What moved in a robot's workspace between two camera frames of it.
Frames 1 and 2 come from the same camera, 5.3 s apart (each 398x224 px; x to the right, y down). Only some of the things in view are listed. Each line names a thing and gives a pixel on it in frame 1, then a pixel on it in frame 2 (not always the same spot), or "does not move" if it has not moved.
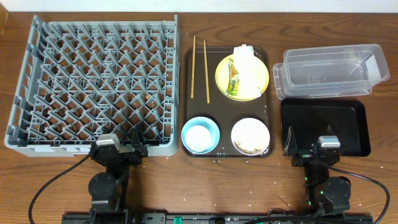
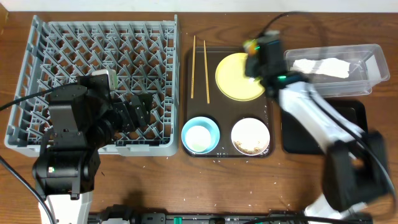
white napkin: x=249 y=70 to x=329 y=66
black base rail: x=223 y=218 does not move
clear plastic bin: x=333 y=71 does not move
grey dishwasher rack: x=78 y=81 does not move
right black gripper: x=303 y=156 to x=250 y=61
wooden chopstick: x=206 y=72 does not move
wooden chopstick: x=192 y=81 does not move
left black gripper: x=121 y=152 to x=127 y=112
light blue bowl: x=200 y=135 does not move
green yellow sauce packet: x=233 y=79 to x=250 y=45
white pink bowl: x=250 y=137 does not move
